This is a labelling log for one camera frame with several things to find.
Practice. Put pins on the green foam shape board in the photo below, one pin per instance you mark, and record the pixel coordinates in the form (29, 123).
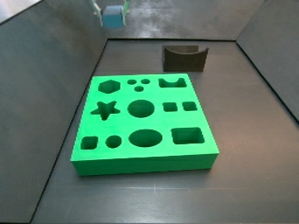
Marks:
(142, 125)

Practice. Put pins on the silver green gripper finger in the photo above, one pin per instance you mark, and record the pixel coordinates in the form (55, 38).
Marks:
(126, 6)

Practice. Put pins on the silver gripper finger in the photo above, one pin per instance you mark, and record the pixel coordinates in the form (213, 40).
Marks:
(97, 8)

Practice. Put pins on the blue rectangular block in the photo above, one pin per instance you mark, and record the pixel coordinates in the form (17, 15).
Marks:
(114, 16)

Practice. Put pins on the black curved fixture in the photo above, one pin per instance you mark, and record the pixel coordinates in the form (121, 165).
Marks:
(185, 58)

